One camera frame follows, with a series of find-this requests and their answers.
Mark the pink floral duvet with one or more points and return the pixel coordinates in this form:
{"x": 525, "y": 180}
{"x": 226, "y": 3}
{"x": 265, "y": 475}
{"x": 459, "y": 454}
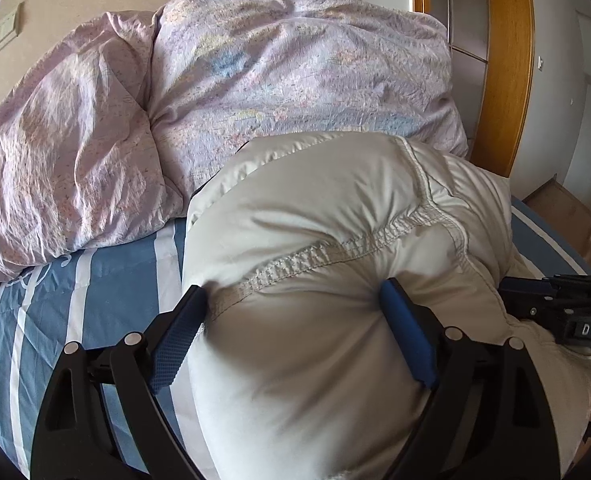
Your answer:
{"x": 200, "y": 110}

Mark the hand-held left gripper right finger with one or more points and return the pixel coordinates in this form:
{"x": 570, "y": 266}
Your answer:
{"x": 406, "y": 340}

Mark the wooden headboard frame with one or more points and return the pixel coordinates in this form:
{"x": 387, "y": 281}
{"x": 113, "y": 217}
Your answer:
{"x": 510, "y": 60}

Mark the beige puffer jacket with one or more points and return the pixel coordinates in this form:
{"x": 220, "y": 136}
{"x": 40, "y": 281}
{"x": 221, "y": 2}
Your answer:
{"x": 335, "y": 270}

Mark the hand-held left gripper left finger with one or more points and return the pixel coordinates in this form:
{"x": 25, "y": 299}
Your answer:
{"x": 175, "y": 345}

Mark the blue white striped bed sheet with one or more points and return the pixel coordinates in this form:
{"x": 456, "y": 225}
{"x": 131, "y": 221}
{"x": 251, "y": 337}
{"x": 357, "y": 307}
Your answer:
{"x": 30, "y": 330}

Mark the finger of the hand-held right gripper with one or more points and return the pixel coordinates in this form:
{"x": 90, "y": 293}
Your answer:
{"x": 530, "y": 297}

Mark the white wall switch plate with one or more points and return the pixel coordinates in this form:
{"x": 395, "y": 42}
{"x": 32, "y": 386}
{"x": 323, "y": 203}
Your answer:
{"x": 6, "y": 30}

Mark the grey panelled door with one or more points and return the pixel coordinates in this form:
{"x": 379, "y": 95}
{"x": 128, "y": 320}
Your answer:
{"x": 468, "y": 10}

